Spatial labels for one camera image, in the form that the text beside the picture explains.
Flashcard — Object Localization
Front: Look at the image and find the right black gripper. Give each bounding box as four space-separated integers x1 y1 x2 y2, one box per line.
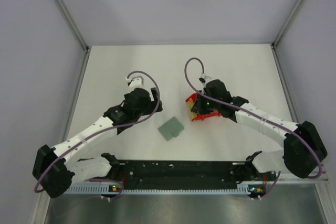
191 90 221 115

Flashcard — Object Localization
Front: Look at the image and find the red plastic bin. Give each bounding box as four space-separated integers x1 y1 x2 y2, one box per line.
186 93 221 121

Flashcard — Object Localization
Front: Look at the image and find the yellow credit card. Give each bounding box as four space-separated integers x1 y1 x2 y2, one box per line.
190 111 197 121

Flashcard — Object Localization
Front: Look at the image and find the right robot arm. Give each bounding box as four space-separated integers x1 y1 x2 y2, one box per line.
194 74 328 180

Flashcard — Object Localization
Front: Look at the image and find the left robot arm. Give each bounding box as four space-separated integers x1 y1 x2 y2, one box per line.
32 88 162 198

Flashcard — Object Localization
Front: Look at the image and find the stack of credit cards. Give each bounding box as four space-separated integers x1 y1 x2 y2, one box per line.
185 98 194 111

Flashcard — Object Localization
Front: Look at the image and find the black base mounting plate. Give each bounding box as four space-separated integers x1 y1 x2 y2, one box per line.
89 159 276 190

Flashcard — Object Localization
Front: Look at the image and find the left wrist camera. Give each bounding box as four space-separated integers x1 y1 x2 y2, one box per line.
126 76 144 89

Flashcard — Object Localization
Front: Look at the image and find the grey slotted cable duct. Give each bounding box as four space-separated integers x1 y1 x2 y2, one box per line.
65 183 261 195

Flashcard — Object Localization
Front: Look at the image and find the aluminium front rail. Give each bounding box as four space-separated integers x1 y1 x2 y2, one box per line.
277 166 329 184

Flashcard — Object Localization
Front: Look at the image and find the left aluminium frame post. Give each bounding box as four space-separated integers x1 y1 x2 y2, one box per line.
39 0 91 51

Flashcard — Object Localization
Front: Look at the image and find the aluminium frame post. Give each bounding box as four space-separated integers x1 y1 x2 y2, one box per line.
271 0 323 49
39 0 91 51

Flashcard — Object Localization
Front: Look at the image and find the right aluminium frame post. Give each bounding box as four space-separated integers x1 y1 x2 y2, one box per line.
271 0 323 49

